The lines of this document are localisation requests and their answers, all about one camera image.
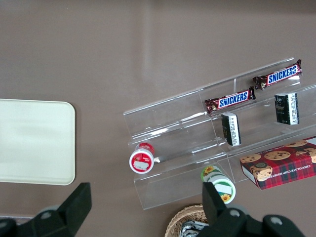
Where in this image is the red lid yogurt cup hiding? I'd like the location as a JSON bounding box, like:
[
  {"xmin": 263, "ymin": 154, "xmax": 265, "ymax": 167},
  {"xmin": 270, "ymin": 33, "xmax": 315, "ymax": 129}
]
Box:
[{"xmin": 128, "ymin": 141, "xmax": 156, "ymax": 175}]

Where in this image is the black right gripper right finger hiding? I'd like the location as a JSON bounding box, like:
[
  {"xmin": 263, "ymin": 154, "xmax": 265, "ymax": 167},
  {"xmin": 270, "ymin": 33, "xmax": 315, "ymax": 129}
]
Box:
[{"xmin": 197, "ymin": 182, "xmax": 306, "ymax": 237}]

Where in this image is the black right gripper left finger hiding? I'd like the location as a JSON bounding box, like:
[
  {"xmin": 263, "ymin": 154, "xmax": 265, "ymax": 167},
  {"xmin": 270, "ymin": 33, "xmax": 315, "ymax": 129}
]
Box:
[{"xmin": 0, "ymin": 182, "xmax": 93, "ymax": 237}]

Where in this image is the green lid yogurt cup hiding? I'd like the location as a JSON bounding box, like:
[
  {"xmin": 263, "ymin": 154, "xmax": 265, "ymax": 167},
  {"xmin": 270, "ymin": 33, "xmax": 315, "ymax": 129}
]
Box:
[{"xmin": 200, "ymin": 165, "xmax": 237, "ymax": 205}]

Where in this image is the clear acrylic stepped shelf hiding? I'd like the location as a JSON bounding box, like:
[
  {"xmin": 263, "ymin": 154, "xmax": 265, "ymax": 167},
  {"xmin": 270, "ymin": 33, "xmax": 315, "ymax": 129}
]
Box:
[{"xmin": 122, "ymin": 57, "xmax": 316, "ymax": 211}]

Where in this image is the red tartan cookie box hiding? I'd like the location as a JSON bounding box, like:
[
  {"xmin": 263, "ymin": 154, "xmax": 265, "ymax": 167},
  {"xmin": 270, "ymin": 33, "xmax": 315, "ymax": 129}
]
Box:
[{"xmin": 239, "ymin": 136, "xmax": 316, "ymax": 191}]

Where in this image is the aluminium foil container stack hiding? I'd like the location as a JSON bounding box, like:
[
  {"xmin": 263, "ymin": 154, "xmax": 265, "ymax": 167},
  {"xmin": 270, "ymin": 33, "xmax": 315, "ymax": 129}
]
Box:
[{"xmin": 181, "ymin": 220, "xmax": 211, "ymax": 237}]

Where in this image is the oval wicker basket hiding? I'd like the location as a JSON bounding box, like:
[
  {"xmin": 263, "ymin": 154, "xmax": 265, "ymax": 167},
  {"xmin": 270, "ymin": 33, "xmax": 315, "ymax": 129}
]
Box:
[{"xmin": 164, "ymin": 203, "xmax": 211, "ymax": 237}]

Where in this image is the Snickers chocolate bar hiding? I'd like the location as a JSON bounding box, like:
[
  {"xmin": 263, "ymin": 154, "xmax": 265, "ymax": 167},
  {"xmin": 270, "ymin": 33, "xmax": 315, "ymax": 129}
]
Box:
[
  {"xmin": 204, "ymin": 86, "xmax": 256, "ymax": 115},
  {"xmin": 252, "ymin": 59, "xmax": 304, "ymax": 91}
]

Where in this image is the small black chocolate box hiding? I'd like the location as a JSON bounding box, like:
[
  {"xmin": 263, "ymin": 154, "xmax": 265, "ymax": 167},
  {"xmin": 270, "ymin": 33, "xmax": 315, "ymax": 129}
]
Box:
[
  {"xmin": 220, "ymin": 111, "xmax": 242, "ymax": 147},
  {"xmin": 274, "ymin": 92, "xmax": 300, "ymax": 126}
]

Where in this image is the beige plastic tray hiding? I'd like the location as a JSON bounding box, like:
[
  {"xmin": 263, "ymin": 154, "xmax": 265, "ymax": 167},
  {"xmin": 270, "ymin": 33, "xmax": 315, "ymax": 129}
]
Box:
[{"xmin": 0, "ymin": 98, "xmax": 76, "ymax": 186}]

